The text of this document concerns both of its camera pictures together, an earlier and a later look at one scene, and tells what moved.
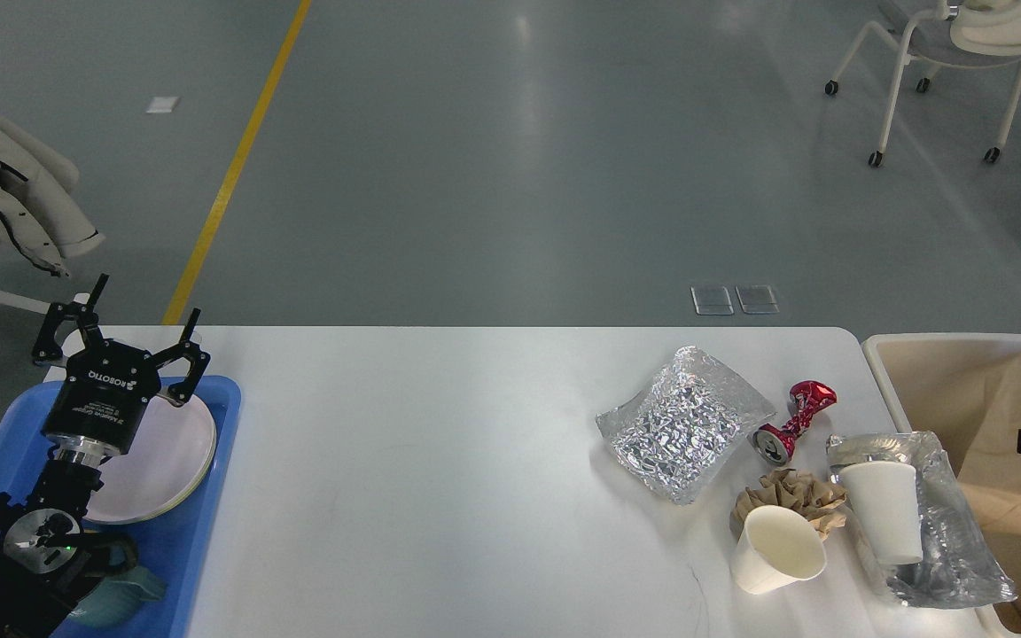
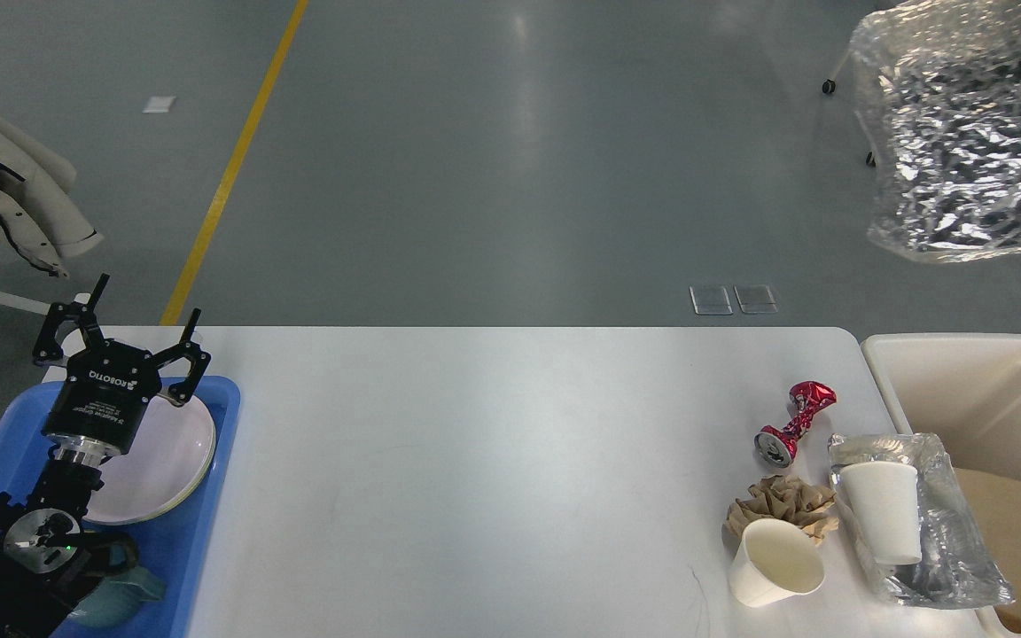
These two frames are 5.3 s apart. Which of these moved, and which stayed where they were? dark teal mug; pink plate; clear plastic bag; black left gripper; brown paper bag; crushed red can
Moved: brown paper bag
Stayed: pink plate; clear plastic bag; dark teal mug; crushed red can; black left gripper
